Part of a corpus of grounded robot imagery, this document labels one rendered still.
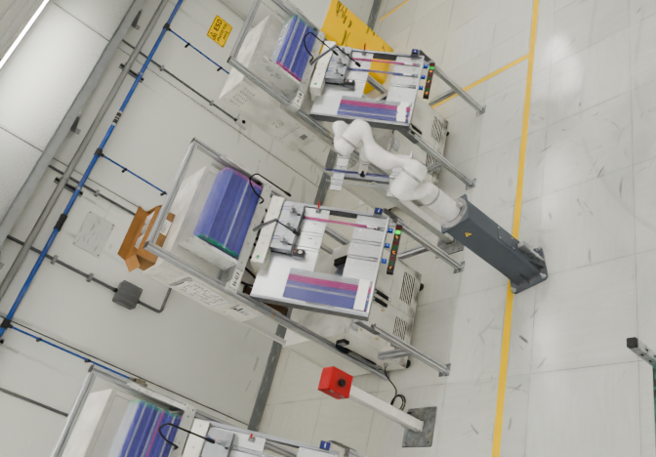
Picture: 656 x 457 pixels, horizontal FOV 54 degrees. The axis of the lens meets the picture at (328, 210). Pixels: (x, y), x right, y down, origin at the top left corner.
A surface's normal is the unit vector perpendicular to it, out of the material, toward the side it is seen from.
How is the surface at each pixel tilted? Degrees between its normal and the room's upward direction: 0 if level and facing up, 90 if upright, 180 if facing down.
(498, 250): 90
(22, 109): 90
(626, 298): 0
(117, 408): 90
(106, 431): 90
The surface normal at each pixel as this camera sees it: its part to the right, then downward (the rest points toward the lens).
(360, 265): -0.08, -0.56
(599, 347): -0.73, -0.50
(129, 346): 0.64, -0.29
